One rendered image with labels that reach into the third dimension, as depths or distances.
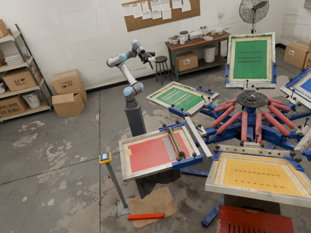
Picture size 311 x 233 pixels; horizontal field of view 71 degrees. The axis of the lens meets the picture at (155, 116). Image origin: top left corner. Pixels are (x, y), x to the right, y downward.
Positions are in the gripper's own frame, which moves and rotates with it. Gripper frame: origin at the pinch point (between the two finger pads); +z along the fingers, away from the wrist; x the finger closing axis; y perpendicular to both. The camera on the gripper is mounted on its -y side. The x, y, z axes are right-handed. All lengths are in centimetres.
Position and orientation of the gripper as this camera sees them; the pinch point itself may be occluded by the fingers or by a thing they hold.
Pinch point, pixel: (154, 65)
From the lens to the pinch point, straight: 226.5
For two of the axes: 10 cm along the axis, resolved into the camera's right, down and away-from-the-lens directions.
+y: -8.0, 4.8, -3.5
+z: 5.7, 7.9, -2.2
